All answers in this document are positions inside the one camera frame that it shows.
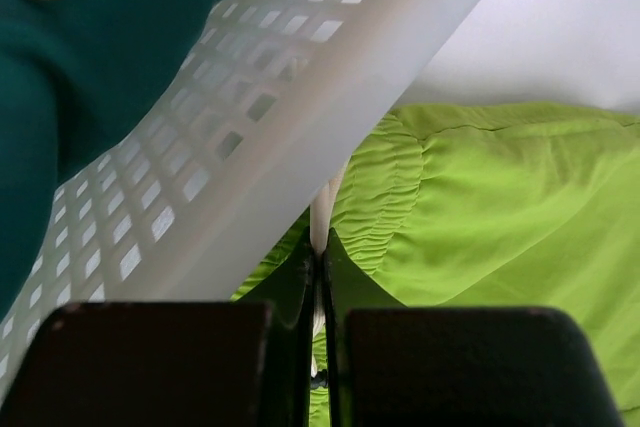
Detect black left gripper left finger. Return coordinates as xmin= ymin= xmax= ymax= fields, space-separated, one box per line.
xmin=1 ymin=235 xmax=314 ymax=426

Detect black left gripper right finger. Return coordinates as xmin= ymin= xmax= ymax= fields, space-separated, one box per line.
xmin=323 ymin=233 xmax=623 ymax=426

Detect lime green shorts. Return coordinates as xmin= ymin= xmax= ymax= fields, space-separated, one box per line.
xmin=238 ymin=103 xmax=639 ymax=426

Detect white plastic laundry basket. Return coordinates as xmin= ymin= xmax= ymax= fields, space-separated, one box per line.
xmin=1 ymin=0 xmax=480 ymax=388

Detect teal shorts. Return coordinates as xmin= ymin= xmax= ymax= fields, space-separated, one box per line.
xmin=1 ymin=0 xmax=220 ymax=311

